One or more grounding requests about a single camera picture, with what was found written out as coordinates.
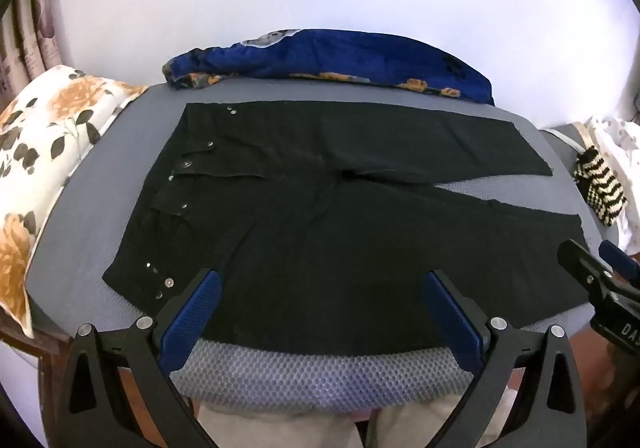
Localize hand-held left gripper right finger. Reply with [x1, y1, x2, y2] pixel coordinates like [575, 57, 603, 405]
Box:
[422, 269, 588, 448]

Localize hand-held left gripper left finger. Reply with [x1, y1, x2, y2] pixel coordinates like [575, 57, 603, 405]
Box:
[60, 268, 223, 448]

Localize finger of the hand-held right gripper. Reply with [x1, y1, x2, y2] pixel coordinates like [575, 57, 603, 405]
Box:
[599, 240, 640, 289]
[557, 239, 608, 299]

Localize black pants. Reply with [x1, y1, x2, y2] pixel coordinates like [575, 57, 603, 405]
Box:
[101, 99, 586, 356]

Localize black and cream striped knit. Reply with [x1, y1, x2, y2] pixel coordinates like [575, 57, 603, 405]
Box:
[572, 145, 628, 228]

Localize white patterned cloth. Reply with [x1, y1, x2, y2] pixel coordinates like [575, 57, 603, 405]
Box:
[585, 115, 640, 254]

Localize grey mesh mat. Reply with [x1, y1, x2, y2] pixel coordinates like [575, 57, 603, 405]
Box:
[25, 78, 621, 416]

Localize person's beige trousers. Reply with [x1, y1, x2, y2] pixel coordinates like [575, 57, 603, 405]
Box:
[197, 400, 506, 448]

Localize white floral pillow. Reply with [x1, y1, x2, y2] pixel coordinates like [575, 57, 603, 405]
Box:
[0, 64, 148, 339]

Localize blue floral blanket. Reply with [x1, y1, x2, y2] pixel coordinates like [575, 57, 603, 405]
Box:
[161, 28, 496, 106]

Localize pink patterned curtain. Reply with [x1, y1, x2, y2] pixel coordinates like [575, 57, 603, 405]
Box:
[0, 0, 63, 99]

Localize wooden bed frame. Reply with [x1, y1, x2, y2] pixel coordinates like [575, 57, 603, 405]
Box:
[0, 310, 640, 448]

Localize grey cloth with white strap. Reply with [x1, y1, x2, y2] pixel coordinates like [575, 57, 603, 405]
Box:
[542, 123, 596, 169]

